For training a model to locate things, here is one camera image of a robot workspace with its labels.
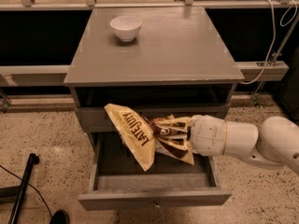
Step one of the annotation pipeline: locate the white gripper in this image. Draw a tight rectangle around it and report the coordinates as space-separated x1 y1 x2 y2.
157 115 227 165

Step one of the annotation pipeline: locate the brown and cream chip bag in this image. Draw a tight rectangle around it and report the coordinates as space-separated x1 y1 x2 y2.
105 104 192 171

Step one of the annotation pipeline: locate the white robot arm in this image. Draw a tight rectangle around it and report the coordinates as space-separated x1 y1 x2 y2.
154 115 299 174

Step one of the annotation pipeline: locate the grey wooden drawer cabinet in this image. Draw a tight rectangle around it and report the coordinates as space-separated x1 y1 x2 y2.
64 6 245 161

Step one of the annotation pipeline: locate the open grey middle drawer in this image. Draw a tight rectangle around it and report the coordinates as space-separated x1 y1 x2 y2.
78 133 232 211

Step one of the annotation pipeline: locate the closed grey top drawer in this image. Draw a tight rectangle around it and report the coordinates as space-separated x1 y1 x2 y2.
75 105 230 133

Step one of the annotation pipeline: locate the white ceramic bowl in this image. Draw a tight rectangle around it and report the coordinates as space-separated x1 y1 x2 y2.
110 16 142 42

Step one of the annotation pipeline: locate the black metal stand leg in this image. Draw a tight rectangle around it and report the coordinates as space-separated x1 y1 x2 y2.
0 153 39 224

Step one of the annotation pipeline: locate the metal railing frame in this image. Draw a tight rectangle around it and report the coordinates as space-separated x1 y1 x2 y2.
0 0 299 114

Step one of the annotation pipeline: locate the white cable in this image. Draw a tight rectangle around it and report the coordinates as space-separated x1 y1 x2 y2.
238 0 299 86

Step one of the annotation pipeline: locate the thin black cable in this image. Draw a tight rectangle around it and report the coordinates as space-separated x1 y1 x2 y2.
0 164 54 219

